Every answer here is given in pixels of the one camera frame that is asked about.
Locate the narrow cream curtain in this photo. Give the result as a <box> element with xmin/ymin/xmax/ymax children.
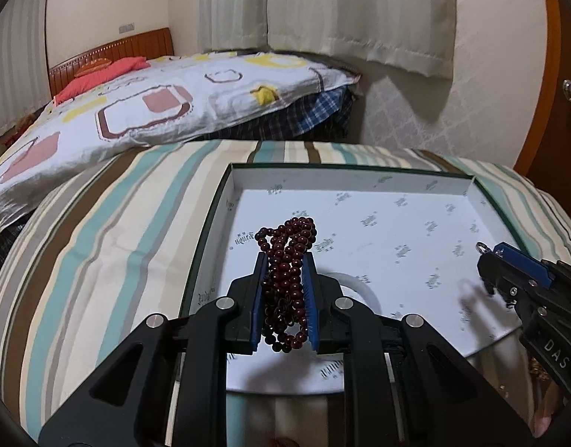
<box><xmin>199</xmin><ymin>0</ymin><xmax>271</xmax><ymax>52</ymax></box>

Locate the wooden door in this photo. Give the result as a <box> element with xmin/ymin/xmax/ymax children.
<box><xmin>514</xmin><ymin>0</ymin><xmax>571</xmax><ymax>196</ymax></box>

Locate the grey striped curtain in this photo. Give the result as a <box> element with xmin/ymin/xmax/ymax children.
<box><xmin>0</xmin><ymin>0</ymin><xmax>53</xmax><ymax>143</ymax></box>

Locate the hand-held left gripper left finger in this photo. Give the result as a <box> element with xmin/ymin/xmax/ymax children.
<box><xmin>38</xmin><ymin>251</ymin><xmax>270</xmax><ymax>447</ymax></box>

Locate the red and brown clutter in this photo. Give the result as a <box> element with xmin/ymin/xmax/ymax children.
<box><xmin>1</xmin><ymin>112</ymin><xmax>35</xmax><ymax>147</ymax></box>

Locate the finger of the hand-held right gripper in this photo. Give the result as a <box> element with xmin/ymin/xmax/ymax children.
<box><xmin>493</xmin><ymin>241</ymin><xmax>571</xmax><ymax>290</ymax></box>
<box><xmin>476</xmin><ymin>252</ymin><xmax>539</xmax><ymax>311</ymax></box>

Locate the white jade bangle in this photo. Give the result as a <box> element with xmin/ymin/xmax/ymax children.
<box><xmin>334</xmin><ymin>272</ymin><xmax>383</xmax><ymax>317</ymax></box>

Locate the wooden headboard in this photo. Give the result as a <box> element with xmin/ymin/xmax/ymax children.
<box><xmin>48</xmin><ymin>27</ymin><xmax>175</xmax><ymax>101</ymax></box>

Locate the red pillow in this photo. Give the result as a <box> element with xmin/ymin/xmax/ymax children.
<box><xmin>54</xmin><ymin>56</ymin><xmax>150</xmax><ymax>103</ymax></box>

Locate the dark red bead bracelet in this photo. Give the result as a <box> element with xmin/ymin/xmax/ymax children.
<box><xmin>254</xmin><ymin>216</ymin><xmax>320</xmax><ymax>354</ymax></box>

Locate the white patterned quilt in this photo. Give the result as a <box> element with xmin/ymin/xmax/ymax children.
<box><xmin>0</xmin><ymin>51</ymin><xmax>361</xmax><ymax>238</ymax></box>

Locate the person's right hand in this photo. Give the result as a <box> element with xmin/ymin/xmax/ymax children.
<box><xmin>530</xmin><ymin>396</ymin><xmax>563</xmax><ymax>439</ymax></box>

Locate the orange patterned cushion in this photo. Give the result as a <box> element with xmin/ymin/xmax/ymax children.
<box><xmin>76</xmin><ymin>58</ymin><xmax>113</xmax><ymax>77</ymax></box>

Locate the white printed cardboard box lid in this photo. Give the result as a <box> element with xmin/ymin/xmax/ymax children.
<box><xmin>179</xmin><ymin>163</ymin><xmax>531</xmax><ymax>394</ymax></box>

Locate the blue plaid bed sheet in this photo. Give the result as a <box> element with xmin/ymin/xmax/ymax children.
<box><xmin>192</xmin><ymin>86</ymin><xmax>361</xmax><ymax>143</ymax></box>

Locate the striped blanket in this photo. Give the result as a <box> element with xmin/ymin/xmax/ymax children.
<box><xmin>0</xmin><ymin>140</ymin><xmax>571</xmax><ymax>447</ymax></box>

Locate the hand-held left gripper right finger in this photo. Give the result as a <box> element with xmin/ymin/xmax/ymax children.
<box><xmin>302</xmin><ymin>251</ymin><xmax>535</xmax><ymax>447</ymax></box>

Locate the wide cream curtain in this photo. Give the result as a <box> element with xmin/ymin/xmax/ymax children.
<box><xmin>267</xmin><ymin>0</ymin><xmax>456</xmax><ymax>80</ymax></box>

